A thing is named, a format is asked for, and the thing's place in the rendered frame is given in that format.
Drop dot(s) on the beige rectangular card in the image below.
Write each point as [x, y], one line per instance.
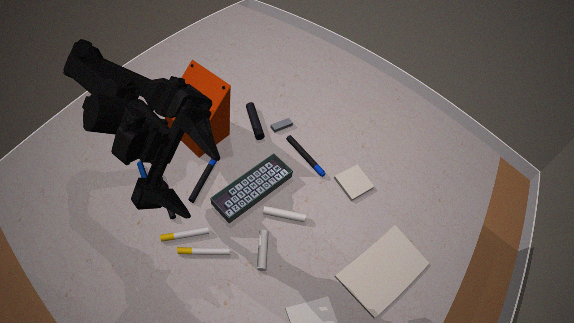
[379, 275]

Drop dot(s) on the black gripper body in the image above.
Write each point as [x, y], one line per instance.
[162, 144]

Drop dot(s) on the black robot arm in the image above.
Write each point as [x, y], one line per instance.
[113, 106]

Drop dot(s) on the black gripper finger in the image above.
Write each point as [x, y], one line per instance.
[166, 198]
[195, 122]

